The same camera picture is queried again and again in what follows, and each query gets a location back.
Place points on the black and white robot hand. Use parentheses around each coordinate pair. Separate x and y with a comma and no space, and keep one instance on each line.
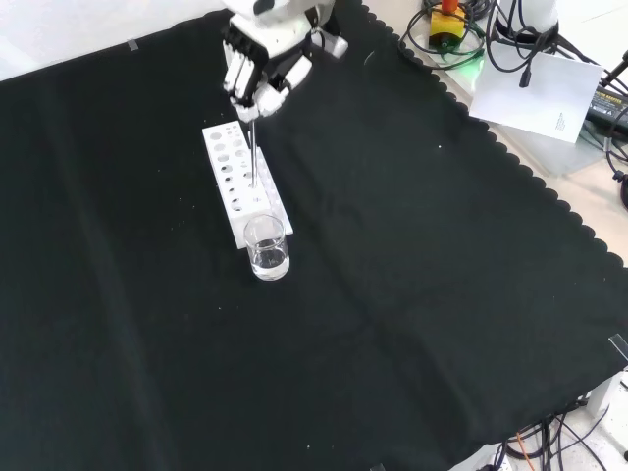
(265,44)

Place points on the clear glass rod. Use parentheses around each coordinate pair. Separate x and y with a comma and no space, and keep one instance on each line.
(253,157)

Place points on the white test tube rack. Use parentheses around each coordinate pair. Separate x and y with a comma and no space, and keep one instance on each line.
(220,162)

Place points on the grey tape strip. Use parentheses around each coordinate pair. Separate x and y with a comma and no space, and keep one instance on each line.
(133,45)

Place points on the yellow stop button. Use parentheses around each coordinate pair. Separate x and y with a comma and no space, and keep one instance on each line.
(446,25)

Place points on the small glass beaker with water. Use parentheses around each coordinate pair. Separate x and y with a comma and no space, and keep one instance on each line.
(269,260)

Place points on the white paper sheet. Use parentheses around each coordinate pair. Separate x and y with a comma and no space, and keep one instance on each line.
(539,103)

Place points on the black bench cloth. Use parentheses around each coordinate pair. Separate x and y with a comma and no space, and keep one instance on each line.
(373,304)

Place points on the black power adapter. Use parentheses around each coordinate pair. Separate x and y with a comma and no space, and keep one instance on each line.
(608,105)

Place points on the black tripod leg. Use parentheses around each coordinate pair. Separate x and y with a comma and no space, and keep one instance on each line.
(615,71)

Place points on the clear cloth clip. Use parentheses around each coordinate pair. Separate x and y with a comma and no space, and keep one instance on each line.
(380,467)
(619,346)

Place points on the white bench bracket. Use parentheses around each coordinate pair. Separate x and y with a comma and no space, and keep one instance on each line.
(606,392)

